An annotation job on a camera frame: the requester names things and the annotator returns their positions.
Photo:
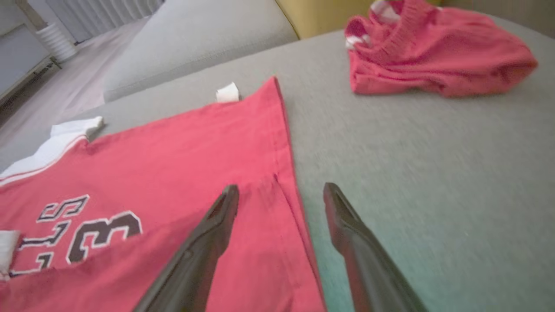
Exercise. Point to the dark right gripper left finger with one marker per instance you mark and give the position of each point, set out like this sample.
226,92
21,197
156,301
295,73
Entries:
199,260

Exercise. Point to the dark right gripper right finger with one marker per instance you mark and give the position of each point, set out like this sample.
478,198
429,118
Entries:
368,268

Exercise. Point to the red lettered basketball jersey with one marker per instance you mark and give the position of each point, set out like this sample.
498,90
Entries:
173,164

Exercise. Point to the red shorts with white stripe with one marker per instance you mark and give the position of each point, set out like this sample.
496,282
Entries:
433,52

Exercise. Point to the grey fabric sofa seat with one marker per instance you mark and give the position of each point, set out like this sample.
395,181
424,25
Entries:
433,173

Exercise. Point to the grey sofa back cushion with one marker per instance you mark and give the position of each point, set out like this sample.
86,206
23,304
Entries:
195,39

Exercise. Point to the yellow cushion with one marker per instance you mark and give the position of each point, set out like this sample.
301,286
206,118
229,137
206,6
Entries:
321,15

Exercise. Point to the white ribbed cylinder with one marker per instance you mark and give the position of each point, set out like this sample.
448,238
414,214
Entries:
56,41

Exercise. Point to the white pleated curtain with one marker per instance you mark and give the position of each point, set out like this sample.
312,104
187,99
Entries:
104,13

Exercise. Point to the grey low cabinet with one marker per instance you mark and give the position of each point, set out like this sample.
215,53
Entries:
17,56

